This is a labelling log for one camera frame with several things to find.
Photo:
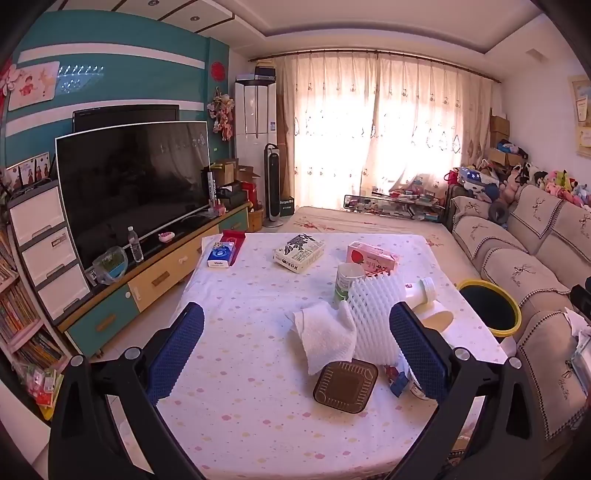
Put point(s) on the yellow rimmed trash bin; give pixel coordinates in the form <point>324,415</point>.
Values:
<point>489,304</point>

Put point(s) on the curtain rod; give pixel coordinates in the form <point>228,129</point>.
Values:
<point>369,53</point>

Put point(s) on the white printed tube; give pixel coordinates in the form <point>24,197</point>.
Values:
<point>213,187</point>

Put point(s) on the cream patterned curtain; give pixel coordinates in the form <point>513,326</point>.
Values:
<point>369,138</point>

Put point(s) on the clear water bottle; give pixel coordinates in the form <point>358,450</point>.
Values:
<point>135,247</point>

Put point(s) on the small pink object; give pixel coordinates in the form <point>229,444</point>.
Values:
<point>166,237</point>

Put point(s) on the white standing air conditioner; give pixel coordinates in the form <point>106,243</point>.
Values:
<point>254,120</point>

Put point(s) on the blue tissue pack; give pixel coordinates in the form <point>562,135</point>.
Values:
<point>220,256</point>

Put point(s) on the pink drink carton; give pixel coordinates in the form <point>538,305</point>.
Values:
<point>371,258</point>

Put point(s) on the green white plastic bottle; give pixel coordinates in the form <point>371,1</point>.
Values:
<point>344,281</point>

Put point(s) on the framed photo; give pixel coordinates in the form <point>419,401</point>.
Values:
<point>30,170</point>

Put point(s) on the small black television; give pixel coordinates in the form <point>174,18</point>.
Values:
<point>124,115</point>

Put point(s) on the white foam fruit net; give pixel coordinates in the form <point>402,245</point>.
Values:
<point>371,318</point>

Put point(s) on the bookshelf with books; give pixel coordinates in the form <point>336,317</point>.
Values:
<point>18,318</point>

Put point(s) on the black tower fan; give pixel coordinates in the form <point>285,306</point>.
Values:
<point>273,184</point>

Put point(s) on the red box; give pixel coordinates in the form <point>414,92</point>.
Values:
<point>238,240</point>

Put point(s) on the white plastic drawer unit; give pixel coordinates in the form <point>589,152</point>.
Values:
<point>46,249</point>

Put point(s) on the small blue white carton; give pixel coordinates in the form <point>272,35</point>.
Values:
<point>400,385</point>

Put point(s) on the beige sofa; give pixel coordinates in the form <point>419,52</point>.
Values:
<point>521,258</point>

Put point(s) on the red round wall decoration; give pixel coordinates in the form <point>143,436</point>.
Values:
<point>218,70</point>

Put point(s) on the hanging flower decoration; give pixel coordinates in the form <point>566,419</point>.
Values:
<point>224,115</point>

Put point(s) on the pile of plush toys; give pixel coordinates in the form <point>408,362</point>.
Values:
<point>554,182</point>

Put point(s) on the blue star printed bag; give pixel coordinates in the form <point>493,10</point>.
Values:
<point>473,176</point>

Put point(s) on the cluttered glass coffee table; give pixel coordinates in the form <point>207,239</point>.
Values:
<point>392,205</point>

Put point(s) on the large flat television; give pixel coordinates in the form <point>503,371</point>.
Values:
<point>134,184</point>

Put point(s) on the black white printed box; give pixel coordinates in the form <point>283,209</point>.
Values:
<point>299,253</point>

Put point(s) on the dotted white tablecloth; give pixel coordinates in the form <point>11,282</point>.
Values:
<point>249,332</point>

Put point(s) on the white supplement bottle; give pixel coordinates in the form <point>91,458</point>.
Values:
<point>422,293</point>

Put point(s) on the pink wall poster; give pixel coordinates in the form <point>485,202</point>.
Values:
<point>34,85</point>

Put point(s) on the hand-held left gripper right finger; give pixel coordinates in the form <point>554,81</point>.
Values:
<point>418,355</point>

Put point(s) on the stack of cardboard boxes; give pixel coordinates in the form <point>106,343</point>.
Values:
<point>226,173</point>

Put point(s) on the wall calendar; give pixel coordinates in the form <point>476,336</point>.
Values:
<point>581,115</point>

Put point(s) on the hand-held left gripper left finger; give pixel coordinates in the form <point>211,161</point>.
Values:
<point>178,350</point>

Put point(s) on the clear plastic bag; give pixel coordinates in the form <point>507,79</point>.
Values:
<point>111,267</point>

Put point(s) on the brown cardboard boxes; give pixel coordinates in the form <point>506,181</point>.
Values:
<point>499,129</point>

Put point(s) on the white paper bag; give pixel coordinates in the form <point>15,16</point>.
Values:
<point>579,350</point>

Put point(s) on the dark green box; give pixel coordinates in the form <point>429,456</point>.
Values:
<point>287,207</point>

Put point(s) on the white paper towel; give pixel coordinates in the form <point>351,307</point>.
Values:
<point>323,337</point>

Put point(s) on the teal yellow television cabinet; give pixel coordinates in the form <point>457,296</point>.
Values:
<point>157,277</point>

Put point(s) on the floral printed mat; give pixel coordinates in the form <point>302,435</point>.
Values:
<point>360,224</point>

